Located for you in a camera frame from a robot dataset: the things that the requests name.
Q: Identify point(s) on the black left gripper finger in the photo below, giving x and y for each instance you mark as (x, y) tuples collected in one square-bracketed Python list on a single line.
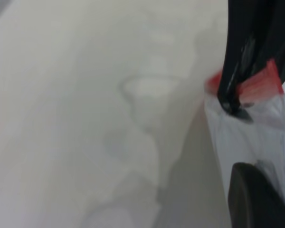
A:
[(251, 202)]

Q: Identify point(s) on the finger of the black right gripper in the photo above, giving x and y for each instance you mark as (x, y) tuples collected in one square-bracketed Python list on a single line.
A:
[(237, 47), (278, 31)]

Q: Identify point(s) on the clear plastic zip bag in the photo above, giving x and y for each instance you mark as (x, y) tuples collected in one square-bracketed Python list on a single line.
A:
[(259, 86)]

